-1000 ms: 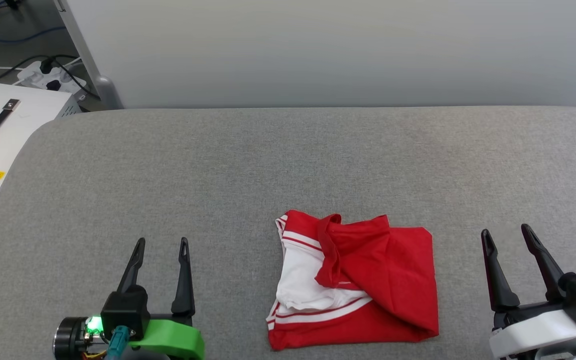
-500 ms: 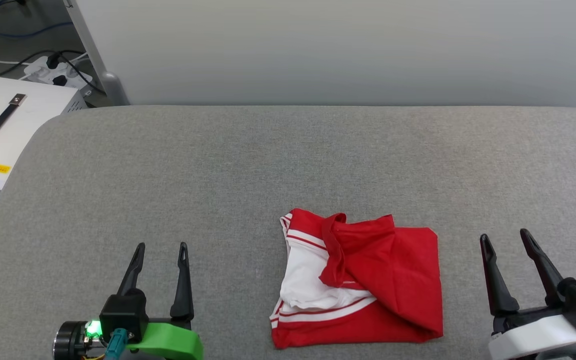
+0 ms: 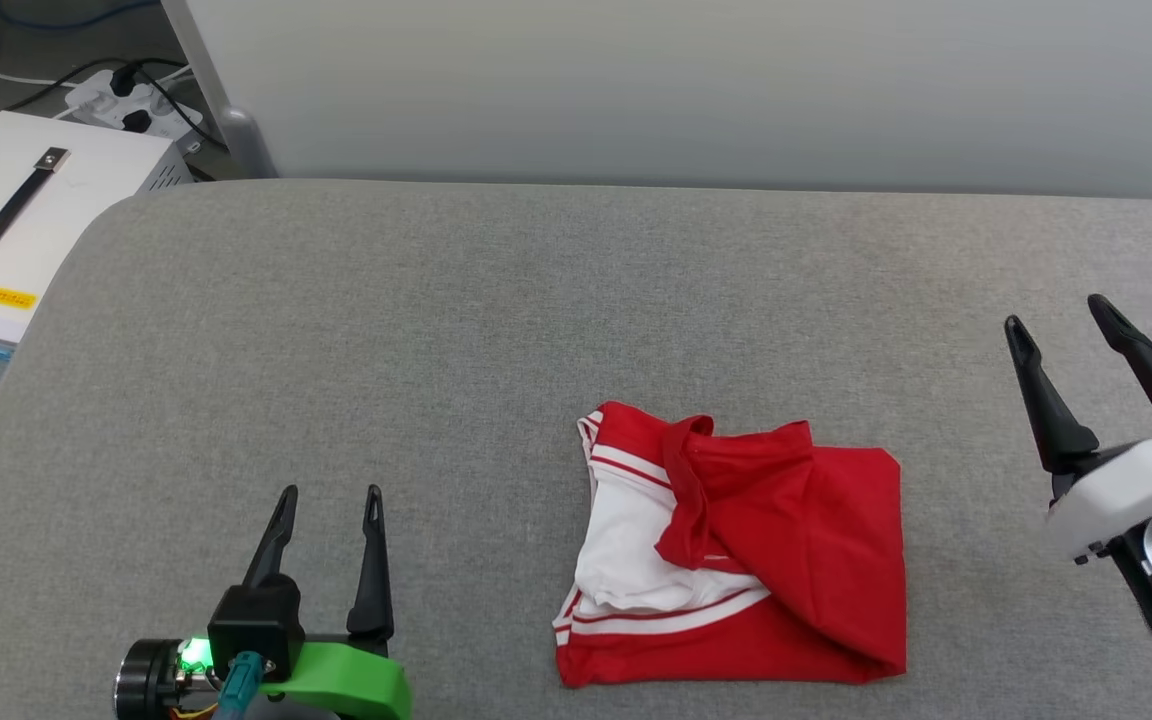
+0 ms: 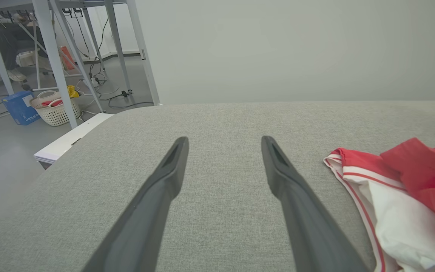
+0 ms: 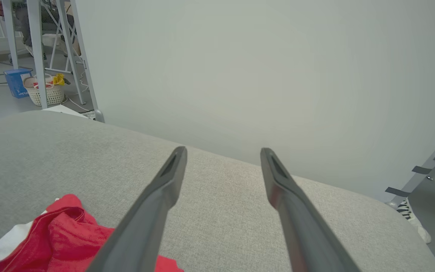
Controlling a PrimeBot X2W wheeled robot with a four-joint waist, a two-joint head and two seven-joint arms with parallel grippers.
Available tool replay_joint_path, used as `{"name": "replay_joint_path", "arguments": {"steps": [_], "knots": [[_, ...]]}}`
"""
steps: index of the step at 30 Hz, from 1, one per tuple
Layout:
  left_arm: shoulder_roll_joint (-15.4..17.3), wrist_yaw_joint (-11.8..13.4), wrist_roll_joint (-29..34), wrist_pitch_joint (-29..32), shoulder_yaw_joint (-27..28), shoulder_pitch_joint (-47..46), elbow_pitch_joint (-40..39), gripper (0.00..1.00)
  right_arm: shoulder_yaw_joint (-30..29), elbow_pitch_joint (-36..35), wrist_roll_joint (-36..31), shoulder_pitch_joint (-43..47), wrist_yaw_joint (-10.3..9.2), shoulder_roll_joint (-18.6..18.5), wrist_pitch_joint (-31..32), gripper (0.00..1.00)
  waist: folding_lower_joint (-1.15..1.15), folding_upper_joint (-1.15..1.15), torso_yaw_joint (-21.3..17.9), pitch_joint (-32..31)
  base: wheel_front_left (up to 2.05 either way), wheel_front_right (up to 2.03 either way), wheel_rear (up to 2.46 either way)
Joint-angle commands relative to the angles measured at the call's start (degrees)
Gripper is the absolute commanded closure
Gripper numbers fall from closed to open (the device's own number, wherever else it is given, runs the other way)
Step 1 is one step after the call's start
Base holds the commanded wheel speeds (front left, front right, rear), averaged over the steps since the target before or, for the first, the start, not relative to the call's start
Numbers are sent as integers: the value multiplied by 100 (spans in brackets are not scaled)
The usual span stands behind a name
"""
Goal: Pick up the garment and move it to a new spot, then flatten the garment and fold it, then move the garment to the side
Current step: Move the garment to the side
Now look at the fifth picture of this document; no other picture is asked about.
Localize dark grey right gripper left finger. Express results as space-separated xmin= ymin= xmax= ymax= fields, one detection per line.
xmin=85 ymin=146 xmax=188 ymax=272

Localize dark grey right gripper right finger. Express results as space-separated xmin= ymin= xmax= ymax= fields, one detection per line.
xmin=260 ymin=147 xmax=361 ymax=272

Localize white metal desk frame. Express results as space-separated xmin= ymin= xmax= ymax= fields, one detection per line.
xmin=0 ymin=0 xmax=86 ymax=110

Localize white equipment case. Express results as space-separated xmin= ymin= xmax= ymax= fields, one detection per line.
xmin=42 ymin=105 xmax=96 ymax=121

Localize grey metal frame black tape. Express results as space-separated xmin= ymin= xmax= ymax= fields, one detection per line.
xmin=386 ymin=121 xmax=435 ymax=208

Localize white plastic laundry basket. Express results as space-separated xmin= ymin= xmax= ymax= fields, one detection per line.
xmin=23 ymin=76 xmax=67 ymax=107

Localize blue cardboard box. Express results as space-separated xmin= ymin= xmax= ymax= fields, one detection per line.
xmin=4 ymin=68 xmax=33 ymax=99

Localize white partition post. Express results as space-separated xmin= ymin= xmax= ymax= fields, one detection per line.
xmin=69 ymin=0 xmax=105 ymax=123

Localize black white striped item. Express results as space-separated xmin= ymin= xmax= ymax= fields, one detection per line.
xmin=396 ymin=198 xmax=432 ymax=244

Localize red white basketball jersey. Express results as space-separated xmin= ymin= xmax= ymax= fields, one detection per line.
xmin=0 ymin=194 xmax=184 ymax=272

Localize seated person legs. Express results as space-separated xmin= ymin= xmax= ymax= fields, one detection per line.
xmin=14 ymin=0 xmax=82 ymax=57

